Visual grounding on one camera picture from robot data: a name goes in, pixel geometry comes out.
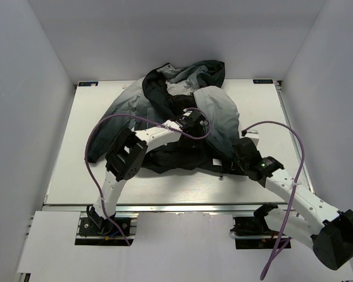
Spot grey black gradient jacket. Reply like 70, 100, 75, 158
87, 60, 243, 175

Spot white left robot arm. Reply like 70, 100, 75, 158
92, 108, 211, 234

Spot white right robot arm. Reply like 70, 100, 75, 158
234, 137, 353, 270

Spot blue right corner label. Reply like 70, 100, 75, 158
252, 79, 274, 84

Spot blue corner label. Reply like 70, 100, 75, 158
252, 79, 274, 84
78, 81, 98, 87

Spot blue left corner label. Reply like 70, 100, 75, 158
78, 81, 98, 87

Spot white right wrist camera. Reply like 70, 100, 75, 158
241, 129, 259, 146

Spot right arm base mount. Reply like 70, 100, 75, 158
229, 203, 278, 250

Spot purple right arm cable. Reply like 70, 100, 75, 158
241, 120, 305, 280

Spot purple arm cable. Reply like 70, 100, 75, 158
241, 120, 305, 280
84, 108, 212, 246

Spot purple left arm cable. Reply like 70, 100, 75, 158
84, 108, 212, 246

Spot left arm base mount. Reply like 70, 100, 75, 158
75, 206, 136, 246

